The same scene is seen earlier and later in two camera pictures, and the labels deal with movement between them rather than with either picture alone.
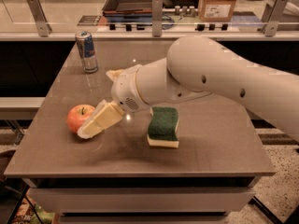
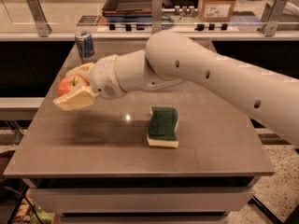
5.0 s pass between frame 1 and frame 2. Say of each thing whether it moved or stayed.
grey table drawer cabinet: stayed
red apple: moved
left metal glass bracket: stayed
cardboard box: stayed
